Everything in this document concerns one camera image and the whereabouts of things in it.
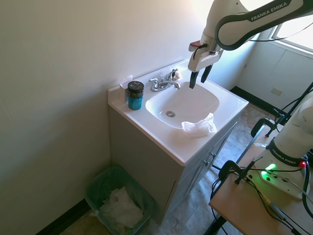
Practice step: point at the window with white frame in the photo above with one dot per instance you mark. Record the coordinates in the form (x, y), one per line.
(293, 31)

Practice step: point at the black C-clamp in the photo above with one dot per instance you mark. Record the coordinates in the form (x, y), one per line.
(259, 123)
(226, 169)

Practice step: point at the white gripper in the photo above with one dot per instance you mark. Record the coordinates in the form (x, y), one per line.
(203, 60)

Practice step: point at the green trash bin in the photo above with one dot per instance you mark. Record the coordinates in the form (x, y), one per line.
(97, 183)

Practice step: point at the black metal table frame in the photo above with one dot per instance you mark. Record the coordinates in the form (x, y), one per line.
(221, 220)

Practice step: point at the red stop button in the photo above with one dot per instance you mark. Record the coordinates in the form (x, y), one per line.
(303, 164)

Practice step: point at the beige wall outlet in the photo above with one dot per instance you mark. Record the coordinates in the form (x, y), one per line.
(276, 91)

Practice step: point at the dark red wrist camera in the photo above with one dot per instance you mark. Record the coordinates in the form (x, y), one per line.
(195, 44)

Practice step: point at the small beige soap bar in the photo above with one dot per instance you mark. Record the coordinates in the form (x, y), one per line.
(176, 75)

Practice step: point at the metal cabinet knob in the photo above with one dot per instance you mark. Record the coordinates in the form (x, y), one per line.
(206, 162)
(213, 155)

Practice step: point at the teal jar with black lid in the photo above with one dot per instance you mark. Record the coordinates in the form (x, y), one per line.
(135, 98)

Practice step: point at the chrome sink faucet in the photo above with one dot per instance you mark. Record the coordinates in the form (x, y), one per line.
(162, 84)

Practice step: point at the crumpled white tissue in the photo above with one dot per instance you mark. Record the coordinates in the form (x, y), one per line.
(198, 127)

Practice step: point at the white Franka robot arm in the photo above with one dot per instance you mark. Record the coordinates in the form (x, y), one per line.
(247, 17)

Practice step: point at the white tissues pile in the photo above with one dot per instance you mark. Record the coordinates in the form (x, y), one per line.
(122, 208)

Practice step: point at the grey vanity cabinet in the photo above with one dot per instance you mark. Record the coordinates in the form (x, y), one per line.
(146, 171)

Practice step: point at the white sink countertop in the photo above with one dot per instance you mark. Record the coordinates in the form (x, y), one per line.
(151, 129)

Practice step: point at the metal sink drain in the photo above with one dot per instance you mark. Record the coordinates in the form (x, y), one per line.
(170, 113)

